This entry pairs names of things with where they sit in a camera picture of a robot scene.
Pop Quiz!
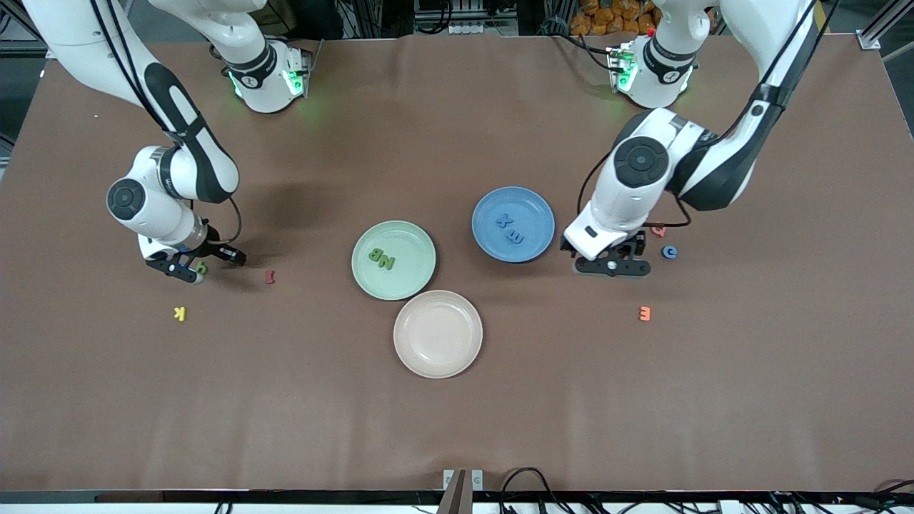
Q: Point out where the blue plate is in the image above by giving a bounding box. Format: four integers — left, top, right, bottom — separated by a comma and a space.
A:
471, 186, 556, 263

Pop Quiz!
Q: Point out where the pale beige plate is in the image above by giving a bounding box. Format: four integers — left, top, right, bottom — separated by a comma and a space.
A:
393, 290, 484, 379

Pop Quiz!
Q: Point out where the light green plate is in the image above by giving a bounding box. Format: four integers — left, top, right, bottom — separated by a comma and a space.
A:
351, 220, 437, 301

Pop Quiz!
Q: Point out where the brown table cover sheet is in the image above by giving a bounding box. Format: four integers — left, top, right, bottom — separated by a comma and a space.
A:
0, 34, 914, 493

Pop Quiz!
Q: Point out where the orange packets pile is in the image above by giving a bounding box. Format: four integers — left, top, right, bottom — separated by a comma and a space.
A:
571, 0, 659, 36

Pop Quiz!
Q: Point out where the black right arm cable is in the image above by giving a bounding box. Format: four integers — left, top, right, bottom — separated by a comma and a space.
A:
89, 0, 243, 247

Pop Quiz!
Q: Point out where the black looped cable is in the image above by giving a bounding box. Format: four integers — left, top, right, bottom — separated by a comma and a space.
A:
498, 468, 572, 514

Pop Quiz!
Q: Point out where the grey metal mount bracket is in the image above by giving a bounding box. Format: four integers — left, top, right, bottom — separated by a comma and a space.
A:
443, 469, 484, 514

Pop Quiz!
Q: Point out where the aluminium frame strut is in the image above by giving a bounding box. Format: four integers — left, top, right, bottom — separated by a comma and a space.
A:
857, 0, 914, 51

